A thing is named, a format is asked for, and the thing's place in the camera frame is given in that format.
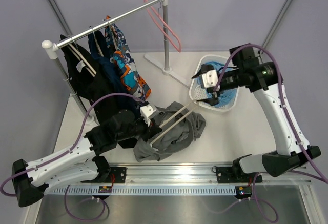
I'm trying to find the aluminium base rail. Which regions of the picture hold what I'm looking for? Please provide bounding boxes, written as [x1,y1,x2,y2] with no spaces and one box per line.
[33,164,312,186]

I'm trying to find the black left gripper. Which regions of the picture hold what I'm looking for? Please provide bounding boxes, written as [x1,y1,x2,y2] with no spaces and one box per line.
[116,115,162,143]

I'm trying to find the navy blue garment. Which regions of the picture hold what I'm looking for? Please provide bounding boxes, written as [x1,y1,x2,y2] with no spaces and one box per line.
[88,31,138,114]

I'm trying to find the wooden hanger with black garment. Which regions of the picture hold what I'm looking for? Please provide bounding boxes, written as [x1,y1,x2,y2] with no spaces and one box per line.
[69,44,96,77]

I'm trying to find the white perforated basket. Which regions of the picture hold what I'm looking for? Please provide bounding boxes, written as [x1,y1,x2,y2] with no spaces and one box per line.
[189,54,243,114]

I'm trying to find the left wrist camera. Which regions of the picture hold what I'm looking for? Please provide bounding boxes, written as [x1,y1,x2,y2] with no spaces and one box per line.
[140,104,159,127]

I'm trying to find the black garment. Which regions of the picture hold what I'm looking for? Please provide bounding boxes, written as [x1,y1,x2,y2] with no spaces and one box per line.
[61,44,140,124]

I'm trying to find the light blue shorts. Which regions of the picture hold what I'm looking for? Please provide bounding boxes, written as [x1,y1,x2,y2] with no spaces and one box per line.
[194,60,238,109]

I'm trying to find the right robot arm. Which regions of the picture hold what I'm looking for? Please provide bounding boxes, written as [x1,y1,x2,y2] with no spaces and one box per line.
[193,43,321,181]

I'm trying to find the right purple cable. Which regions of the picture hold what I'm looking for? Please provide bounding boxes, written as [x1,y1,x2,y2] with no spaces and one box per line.
[212,44,328,222]

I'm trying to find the silver clothes rack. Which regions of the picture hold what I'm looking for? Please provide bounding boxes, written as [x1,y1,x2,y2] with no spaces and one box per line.
[41,0,192,125]

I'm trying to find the wooden hanger with patterned shorts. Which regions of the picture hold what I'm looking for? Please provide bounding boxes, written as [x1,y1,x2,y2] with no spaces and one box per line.
[91,21,121,55]

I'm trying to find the white slotted cable duct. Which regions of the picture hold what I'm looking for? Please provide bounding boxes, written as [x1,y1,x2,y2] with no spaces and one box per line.
[51,185,236,196]

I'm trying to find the patterned navy orange shorts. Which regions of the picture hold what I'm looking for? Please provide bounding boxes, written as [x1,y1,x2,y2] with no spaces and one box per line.
[110,27,151,100]

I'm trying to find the white hanger with grey shorts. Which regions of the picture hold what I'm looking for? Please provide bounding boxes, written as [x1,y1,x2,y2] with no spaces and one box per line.
[151,99,202,145]

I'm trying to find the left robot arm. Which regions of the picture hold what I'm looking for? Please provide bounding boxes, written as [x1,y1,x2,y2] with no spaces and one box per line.
[12,110,162,207]

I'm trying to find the pink clothes hanger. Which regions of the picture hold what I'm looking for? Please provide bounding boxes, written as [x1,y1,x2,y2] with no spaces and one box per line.
[146,6,182,53]

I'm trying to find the grey knit shorts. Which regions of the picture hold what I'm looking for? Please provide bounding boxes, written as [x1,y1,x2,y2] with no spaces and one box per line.
[133,101,206,162]

